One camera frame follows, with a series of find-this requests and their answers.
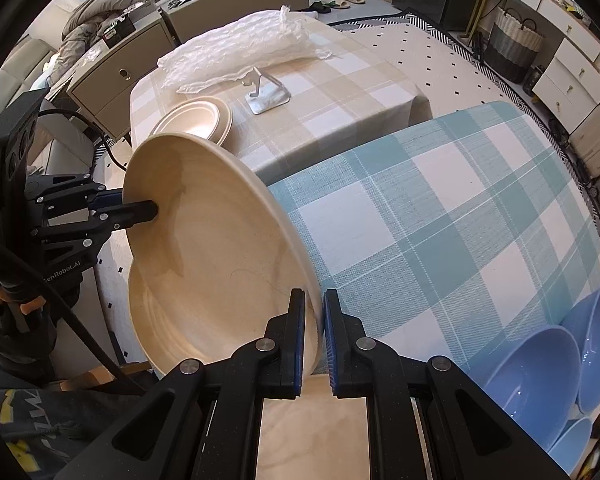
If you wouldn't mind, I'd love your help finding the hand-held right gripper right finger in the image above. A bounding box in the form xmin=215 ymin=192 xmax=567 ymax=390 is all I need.
xmin=322 ymin=289 xmax=571 ymax=480

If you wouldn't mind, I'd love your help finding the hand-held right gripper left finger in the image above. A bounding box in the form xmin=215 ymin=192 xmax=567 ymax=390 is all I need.
xmin=55 ymin=287 xmax=308 ymax=480

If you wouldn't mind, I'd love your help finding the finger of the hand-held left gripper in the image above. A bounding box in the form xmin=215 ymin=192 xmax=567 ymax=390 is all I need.
xmin=35 ymin=201 xmax=160 ymax=256
xmin=27 ymin=174 xmax=126 ymax=207

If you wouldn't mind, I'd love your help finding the large beige plate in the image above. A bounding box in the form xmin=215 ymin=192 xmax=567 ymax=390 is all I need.
xmin=127 ymin=265 xmax=371 ymax=480
xmin=122 ymin=132 xmax=326 ymax=378

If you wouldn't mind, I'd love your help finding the blue bowl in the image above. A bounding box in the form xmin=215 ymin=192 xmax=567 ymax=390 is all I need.
xmin=560 ymin=280 xmax=600 ymax=416
xmin=547 ymin=416 xmax=595 ymax=476
xmin=482 ymin=325 xmax=583 ymax=453

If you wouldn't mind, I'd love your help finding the black labelled box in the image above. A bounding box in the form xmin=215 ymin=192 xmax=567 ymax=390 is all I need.
xmin=101 ymin=7 xmax=137 ymax=43

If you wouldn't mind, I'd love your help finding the metal phone stand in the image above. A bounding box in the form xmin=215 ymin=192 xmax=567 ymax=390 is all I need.
xmin=242 ymin=66 xmax=291 ymax=115

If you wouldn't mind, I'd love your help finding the clear bubble wrap sheet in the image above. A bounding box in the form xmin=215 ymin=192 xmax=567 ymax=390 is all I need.
xmin=157 ymin=5 xmax=333 ymax=95

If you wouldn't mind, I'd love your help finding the beige low cabinet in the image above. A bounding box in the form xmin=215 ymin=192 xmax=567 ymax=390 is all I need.
xmin=162 ymin=0 xmax=311 ymax=43

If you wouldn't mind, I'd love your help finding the person's dark printed clothing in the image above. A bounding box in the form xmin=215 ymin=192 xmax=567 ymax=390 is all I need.
xmin=0 ymin=385 xmax=146 ymax=480

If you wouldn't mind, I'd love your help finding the beige checkered tablecloth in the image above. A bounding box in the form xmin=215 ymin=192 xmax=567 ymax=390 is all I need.
xmin=130 ymin=17 xmax=433 ymax=186

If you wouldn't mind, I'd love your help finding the woven two-tone basket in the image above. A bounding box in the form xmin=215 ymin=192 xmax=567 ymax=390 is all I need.
xmin=486 ymin=7 xmax=545 ymax=85

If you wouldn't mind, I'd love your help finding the white dresser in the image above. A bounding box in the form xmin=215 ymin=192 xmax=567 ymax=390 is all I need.
xmin=472 ymin=0 xmax=600 ymax=133

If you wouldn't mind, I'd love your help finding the thin black cable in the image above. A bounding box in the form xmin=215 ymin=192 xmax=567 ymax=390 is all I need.
xmin=37 ymin=109 xmax=128 ymax=168

